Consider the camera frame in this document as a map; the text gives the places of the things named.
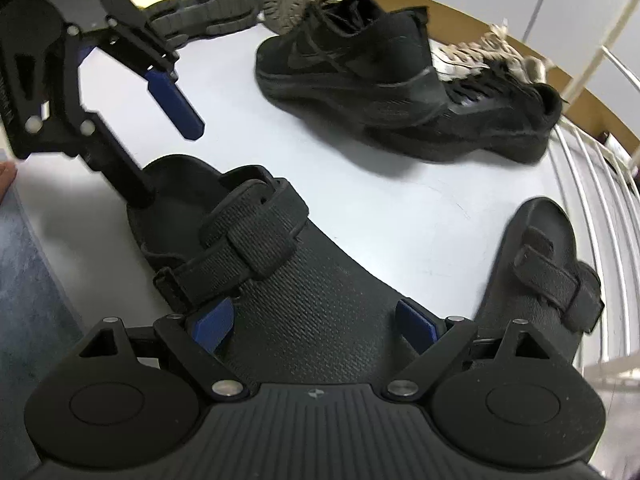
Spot black strap sandal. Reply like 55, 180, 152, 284
128, 155, 418, 387
475, 197, 604, 360

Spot white sneaker beige laces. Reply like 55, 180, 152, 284
432, 22, 554, 84

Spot person hand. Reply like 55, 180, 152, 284
0, 160, 17, 203

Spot overturned black shoe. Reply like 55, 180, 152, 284
143, 0, 262, 49

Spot black sneaker rear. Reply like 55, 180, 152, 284
368, 64, 563, 165

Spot black sneaker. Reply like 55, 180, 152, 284
368, 64, 563, 165
255, 0, 449, 129

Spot black sneaker front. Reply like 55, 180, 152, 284
255, 0, 449, 129

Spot white wire shoe rack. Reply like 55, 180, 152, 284
553, 0, 639, 388

